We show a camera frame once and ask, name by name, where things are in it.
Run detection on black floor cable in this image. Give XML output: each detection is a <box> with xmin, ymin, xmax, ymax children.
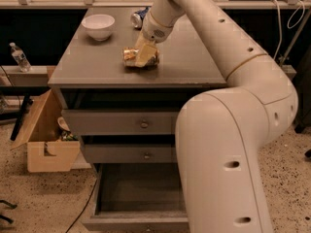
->
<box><xmin>64</xmin><ymin>178</ymin><xmax>99</xmax><ymax>233</ymax></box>

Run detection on white cable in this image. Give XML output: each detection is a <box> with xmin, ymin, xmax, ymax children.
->
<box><xmin>270</xmin><ymin>0</ymin><xmax>307</xmax><ymax>61</ymax></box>

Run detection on grey drawer cabinet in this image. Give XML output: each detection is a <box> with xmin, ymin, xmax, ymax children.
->
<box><xmin>48</xmin><ymin>6</ymin><xmax>227</xmax><ymax>167</ymax></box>

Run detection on grey bottom drawer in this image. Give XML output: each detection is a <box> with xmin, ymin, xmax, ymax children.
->
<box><xmin>83</xmin><ymin>163</ymin><xmax>189</xmax><ymax>233</ymax></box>

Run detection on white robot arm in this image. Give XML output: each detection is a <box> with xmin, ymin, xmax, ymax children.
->
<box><xmin>141</xmin><ymin>0</ymin><xmax>298</xmax><ymax>233</ymax></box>

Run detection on blue soda can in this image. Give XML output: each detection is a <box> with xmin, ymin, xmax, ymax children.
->
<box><xmin>130</xmin><ymin>7</ymin><xmax>150</xmax><ymax>29</ymax></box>

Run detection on grey drawer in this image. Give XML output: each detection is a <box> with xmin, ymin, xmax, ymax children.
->
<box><xmin>61</xmin><ymin>88</ymin><xmax>183</xmax><ymax>136</ymax></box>
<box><xmin>82</xmin><ymin>135</ymin><xmax>176</xmax><ymax>163</ymax></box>
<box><xmin>83</xmin><ymin>163</ymin><xmax>189</xmax><ymax>233</ymax></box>

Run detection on clear plastic water bottle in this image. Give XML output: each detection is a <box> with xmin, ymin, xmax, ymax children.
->
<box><xmin>9</xmin><ymin>43</ymin><xmax>31</xmax><ymax>73</ymax></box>

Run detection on black chair leg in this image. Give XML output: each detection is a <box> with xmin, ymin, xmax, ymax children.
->
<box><xmin>0</xmin><ymin>199</ymin><xmax>18</xmax><ymax>224</ymax></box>

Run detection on grey middle drawer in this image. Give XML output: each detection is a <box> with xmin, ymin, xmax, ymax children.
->
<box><xmin>82</xmin><ymin>135</ymin><xmax>176</xmax><ymax>163</ymax></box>

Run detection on open cardboard box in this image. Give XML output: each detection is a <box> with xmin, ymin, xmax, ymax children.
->
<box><xmin>12</xmin><ymin>90</ymin><xmax>80</xmax><ymax>173</ymax></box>

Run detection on grey top drawer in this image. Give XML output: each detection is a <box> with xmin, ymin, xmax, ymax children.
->
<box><xmin>61</xmin><ymin>88</ymin><xmax>183</xmax><ymax>136</ymax></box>

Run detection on white ceramic bowl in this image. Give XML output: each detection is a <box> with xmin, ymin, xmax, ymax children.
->
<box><xmin>82</xmin><ymin>14</ymin><xmax>115</xmax><ymax>41</ymax></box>

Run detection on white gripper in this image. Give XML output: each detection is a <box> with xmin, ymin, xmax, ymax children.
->
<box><xmin>134</xmin><ymin>13</ymin><xmax>173</xmax><ymax>67</ymax></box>

